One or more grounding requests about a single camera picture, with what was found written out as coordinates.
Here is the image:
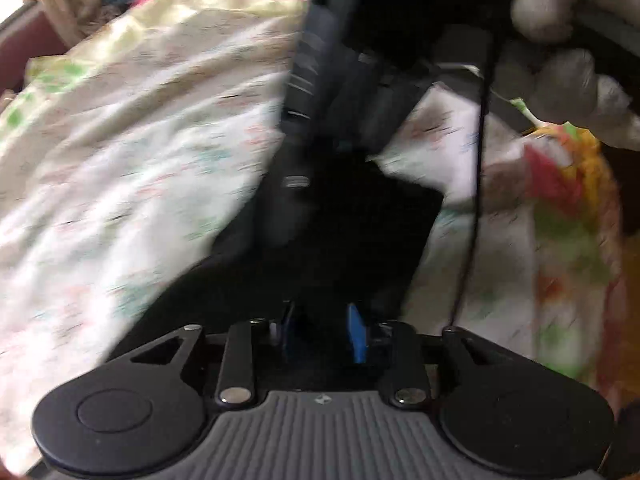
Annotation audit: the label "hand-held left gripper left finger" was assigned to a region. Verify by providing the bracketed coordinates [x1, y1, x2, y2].
[107, 302, 301, 408]

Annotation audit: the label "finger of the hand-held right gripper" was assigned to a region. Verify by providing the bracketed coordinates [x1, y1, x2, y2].
[260, 125, 326, 246]

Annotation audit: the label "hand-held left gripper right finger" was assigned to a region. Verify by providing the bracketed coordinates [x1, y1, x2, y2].
[346, 302, 506, 408]

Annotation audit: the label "black pants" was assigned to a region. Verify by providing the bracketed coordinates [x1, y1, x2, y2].
[105, 150, 446, 361]

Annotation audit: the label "person's right hand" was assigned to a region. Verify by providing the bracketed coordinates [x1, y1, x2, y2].
[510, 0, 640, 151]

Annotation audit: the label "floral bed quilt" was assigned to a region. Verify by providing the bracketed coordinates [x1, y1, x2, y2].
[0, 0, 631, 476]

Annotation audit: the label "black cable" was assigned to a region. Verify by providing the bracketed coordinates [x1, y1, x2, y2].
[447, 0, 516, 331]

